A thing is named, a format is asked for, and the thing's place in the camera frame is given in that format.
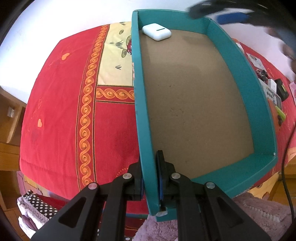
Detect wooden shelf cabinet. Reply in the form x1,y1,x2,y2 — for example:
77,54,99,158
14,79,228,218
0,86,27,209

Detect pink geometric box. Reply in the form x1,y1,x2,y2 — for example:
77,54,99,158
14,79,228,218
289,82,296,105

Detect white plug charger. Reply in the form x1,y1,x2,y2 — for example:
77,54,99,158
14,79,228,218
267,79,277,92

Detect black cable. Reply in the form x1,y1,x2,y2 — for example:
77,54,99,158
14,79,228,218
280,129,296,218

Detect orange pouch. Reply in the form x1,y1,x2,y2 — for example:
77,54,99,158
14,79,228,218
267,99,279,129

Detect keys with black fob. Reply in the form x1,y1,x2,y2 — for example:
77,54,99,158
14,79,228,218
255,69,269,81

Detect teal cardboard box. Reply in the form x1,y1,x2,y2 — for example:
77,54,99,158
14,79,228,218
132,9,278,221

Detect lime green utility knife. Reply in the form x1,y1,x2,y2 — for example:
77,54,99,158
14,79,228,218
275,106,286,126

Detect red patterned bedspread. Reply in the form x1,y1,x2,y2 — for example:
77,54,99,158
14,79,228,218
19,22,296,216

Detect white earbuds case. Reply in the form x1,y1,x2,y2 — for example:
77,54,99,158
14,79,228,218
142,23,171,41

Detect polka dot folded cloth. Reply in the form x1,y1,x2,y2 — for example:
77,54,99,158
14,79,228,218
17,190,66,238

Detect illustrated ID card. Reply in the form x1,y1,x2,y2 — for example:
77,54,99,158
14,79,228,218
247,53,266,71

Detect white remote control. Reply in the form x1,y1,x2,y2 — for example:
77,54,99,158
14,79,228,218
259,80,282,110

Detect pink fluffy blanket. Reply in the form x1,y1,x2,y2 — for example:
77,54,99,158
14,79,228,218
132,192,293,241

